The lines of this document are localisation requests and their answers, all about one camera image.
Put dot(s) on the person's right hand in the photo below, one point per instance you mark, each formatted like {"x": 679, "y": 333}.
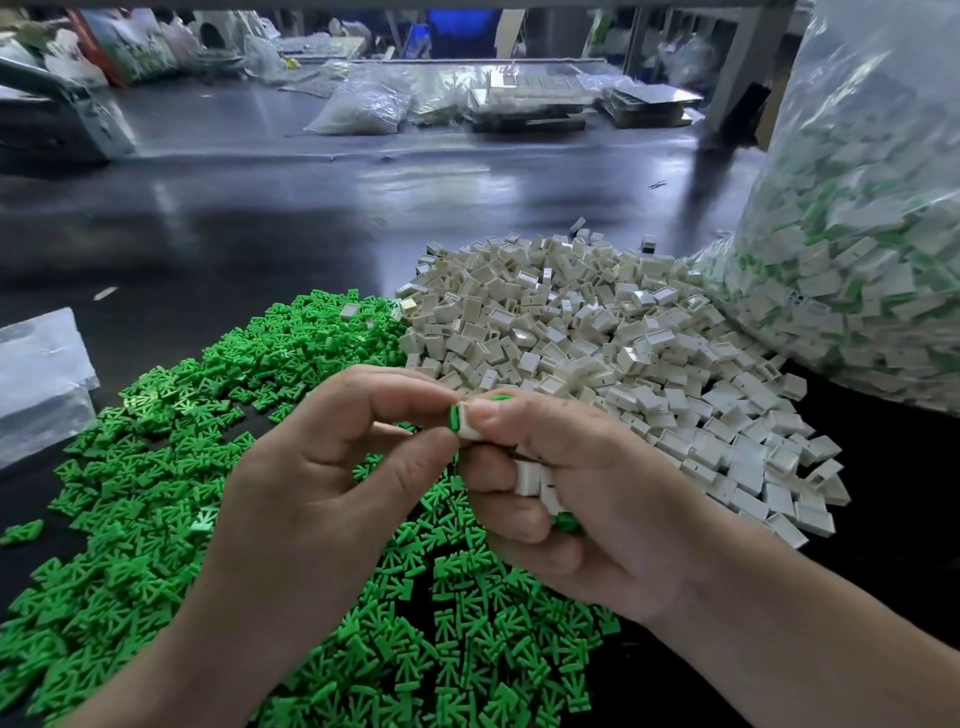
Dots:
{"x": 615, "y": 495}

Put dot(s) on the person's left hand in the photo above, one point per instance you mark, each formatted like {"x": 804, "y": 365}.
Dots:
{"x": 315, "y": 518}

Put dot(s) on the small white plastic part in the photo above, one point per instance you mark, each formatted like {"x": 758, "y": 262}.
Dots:
{"x": 530, "y": 477}

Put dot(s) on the pile of white plastic caps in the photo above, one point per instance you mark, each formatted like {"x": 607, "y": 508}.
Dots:
{"x": 615, "y": 308}

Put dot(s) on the pile of green plastic clips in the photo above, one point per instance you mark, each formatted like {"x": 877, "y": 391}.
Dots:
{"x": 135, "y": 465}

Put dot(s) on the clear plastic bag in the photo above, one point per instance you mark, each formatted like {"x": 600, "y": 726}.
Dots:
{"x": 870, "y": 255}

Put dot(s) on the person's right forearm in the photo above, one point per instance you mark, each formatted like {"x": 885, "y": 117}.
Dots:
{"x": 818, "y": 660}

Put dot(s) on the person's left forearm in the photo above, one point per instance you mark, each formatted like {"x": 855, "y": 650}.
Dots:
{"x": 135, "y": 687}

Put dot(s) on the small green plastic part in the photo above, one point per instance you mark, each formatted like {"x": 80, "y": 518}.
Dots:
{"x": 21, "y": 531}

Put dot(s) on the small clear bag of parts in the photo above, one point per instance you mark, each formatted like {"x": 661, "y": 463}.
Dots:
{"x": 357, "y": 108}

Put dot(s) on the stack of clear flat bags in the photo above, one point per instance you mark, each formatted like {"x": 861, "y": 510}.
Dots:
{"x": 42, "y": 383}

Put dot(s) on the dark flat tray stack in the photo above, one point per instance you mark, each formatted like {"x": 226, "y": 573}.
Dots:
{"x": 651, "y": 105}

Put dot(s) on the grey heat sealer machine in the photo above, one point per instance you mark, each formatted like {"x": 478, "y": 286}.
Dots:
{"x": 63, "y": 108}

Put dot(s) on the blue crate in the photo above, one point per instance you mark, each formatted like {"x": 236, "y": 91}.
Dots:
{"x": 462, "y": 33}

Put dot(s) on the grey metal horizontal bar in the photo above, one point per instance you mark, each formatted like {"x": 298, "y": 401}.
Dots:
{"x": 450, "y": 5}

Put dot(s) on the grey metal slanted post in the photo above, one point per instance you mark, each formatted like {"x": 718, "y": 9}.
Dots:
{"x": 746, "y": 60}

